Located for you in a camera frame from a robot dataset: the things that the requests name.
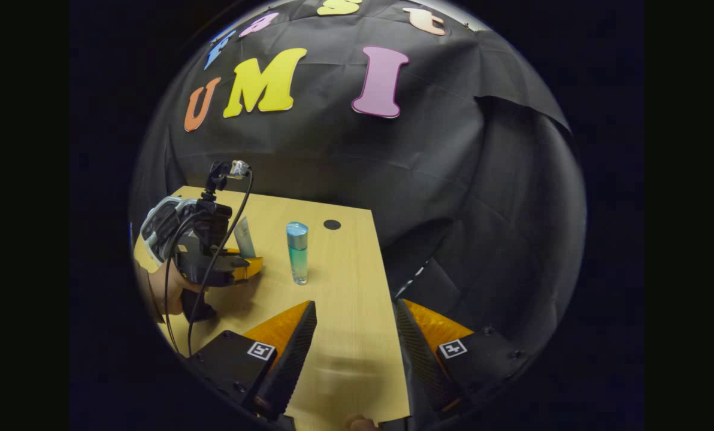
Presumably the teal bottle with blue cap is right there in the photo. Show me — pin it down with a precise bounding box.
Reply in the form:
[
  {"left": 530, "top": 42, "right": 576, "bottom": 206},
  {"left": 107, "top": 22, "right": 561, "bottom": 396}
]
[{"left": 286, "top": 221, "right": 310, "bottom": 286}]

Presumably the pale translucent tube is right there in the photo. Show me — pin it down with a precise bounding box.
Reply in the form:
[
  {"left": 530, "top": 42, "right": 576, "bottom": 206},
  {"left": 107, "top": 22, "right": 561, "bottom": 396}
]
[{"left": 234, "top": 216, "right": 257, "bottom": 258}]

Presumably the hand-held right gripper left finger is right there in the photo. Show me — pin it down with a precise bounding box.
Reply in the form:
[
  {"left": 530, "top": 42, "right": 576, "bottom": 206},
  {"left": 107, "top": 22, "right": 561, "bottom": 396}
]
[{"left": 188, "top": 301, "right": 318, "bottom": 420}]

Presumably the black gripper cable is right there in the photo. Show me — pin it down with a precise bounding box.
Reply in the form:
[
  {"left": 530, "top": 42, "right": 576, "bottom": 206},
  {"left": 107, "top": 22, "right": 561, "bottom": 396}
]
[{"left": 164, "top": 169, "right": 255, "bottom": 355}]

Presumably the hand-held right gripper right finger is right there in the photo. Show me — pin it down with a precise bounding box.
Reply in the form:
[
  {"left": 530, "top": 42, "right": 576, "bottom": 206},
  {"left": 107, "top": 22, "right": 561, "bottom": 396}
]
[{"left": 393, "top": 299, "right": 531, "bottom": 417}]

